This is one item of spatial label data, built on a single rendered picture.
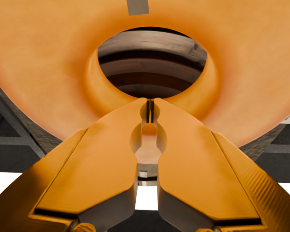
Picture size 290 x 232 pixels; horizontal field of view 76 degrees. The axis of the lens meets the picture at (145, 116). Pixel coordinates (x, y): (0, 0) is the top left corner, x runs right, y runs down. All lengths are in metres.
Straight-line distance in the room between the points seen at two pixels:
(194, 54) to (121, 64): 0.12
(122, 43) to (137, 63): 0.04
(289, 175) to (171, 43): 8.93
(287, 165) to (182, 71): 9.12
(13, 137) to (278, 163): 9.32
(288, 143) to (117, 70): 6.03
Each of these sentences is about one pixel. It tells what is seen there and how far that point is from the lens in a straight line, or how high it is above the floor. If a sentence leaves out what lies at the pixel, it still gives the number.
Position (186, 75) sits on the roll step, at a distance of 0.32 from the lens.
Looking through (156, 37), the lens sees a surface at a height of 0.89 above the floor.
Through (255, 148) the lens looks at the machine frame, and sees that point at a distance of 0.89.
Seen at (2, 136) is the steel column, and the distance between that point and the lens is 6.67.
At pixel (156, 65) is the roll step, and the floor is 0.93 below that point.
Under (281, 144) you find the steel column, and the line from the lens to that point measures 6.13.
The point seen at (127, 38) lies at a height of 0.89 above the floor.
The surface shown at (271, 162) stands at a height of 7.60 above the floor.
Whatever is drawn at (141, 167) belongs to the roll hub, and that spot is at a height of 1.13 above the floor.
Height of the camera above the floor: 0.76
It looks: 48 degrees up
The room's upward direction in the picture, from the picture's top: 178 degrees clockwise
